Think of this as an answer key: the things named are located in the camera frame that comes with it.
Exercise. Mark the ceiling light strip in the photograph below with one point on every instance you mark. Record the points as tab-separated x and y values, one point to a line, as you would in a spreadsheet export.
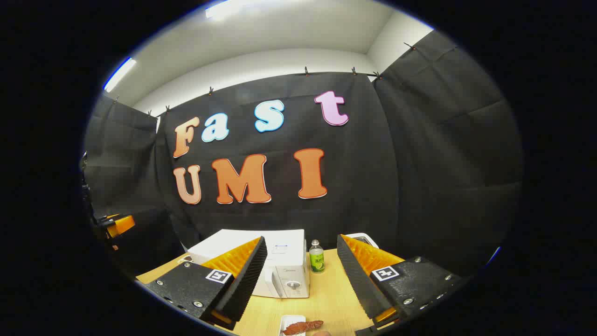
224	8
119	74

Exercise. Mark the white microwave oven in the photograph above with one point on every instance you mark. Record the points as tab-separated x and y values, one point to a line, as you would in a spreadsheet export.
289	252

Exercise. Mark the small white ribbed dish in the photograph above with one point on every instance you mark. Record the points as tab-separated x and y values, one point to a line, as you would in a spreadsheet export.
285	321

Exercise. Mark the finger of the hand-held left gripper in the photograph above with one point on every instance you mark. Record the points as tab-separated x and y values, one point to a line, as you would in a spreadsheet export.
122	225

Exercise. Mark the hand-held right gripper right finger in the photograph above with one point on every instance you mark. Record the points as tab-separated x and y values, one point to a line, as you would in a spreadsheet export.
359	280

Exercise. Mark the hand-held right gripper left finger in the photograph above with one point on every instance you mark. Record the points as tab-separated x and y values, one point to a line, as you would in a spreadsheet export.
247	280

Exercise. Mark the green label plastic bottle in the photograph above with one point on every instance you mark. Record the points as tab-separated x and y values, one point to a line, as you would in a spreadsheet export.
316	261

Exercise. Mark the reddish brown meat piece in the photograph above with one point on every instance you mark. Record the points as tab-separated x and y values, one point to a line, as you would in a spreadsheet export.
303	326

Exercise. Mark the white toaster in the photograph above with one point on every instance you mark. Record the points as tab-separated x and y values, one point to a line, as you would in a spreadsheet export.
366	237

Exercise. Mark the black backdrop cloth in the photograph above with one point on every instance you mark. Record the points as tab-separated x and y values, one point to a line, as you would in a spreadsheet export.
373	177

